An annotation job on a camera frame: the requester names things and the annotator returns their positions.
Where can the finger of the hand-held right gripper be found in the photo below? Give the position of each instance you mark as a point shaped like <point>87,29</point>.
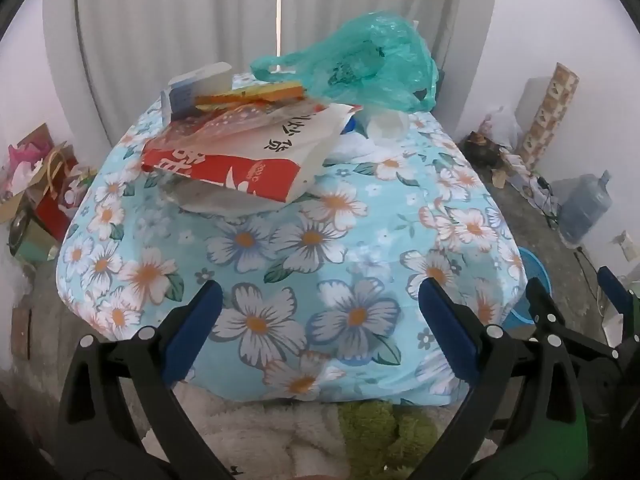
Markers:
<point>540,300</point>
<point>614,290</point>

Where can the brown board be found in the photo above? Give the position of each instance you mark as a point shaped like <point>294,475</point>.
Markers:
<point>21,332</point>

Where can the white carton box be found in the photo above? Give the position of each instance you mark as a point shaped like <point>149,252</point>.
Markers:
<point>200,82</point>

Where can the green fluffy cloth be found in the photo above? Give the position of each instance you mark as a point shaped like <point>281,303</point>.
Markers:
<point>380,430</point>

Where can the blue plastic basket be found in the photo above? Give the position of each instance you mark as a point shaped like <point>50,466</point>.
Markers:
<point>530,270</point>

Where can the red gift bag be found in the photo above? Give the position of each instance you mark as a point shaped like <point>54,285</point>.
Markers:
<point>55,210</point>

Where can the blue water bottle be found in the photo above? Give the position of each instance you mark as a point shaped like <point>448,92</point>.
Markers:
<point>582,210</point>

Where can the yellow orange packet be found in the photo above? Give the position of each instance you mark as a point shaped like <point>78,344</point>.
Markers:
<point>250,95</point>

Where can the dark brown object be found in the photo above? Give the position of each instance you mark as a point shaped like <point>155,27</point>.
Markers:
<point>480,147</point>

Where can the clear printed plastic wrapper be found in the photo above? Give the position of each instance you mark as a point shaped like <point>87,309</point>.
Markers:
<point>235,120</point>

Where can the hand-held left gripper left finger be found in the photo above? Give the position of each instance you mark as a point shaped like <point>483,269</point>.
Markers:
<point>200,320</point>

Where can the green box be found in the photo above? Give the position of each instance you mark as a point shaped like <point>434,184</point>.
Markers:
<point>35,247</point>

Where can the red and white paper bag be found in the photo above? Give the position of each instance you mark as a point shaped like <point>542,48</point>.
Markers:
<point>280,160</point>

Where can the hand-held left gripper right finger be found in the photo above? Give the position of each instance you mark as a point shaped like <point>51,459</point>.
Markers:
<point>445,320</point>

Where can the floral blue tablecloth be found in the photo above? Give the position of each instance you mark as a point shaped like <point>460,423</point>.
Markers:
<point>300,260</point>

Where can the grey plastic wrapper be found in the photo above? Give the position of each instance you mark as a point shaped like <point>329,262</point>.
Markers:
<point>210,197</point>

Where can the white plastic bag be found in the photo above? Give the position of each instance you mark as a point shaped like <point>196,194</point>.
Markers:
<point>355,147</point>

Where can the pink flower bouquet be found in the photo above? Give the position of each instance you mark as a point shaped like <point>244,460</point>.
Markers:
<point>25,160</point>

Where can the white plastic sack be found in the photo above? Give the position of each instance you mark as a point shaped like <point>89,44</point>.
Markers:
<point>500,122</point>

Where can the white fluffy blanket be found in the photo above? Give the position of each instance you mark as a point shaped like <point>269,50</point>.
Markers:
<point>280,435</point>

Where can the green plastic bag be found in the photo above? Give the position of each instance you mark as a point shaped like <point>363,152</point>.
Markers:
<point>370,60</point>

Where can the wall socket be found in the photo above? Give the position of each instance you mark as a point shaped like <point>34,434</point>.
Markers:
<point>627,245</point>

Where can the scattered white papers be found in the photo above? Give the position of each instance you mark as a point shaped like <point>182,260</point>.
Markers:
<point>520,170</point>

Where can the white curtain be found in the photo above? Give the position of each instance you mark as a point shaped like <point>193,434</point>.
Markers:
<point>175,35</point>

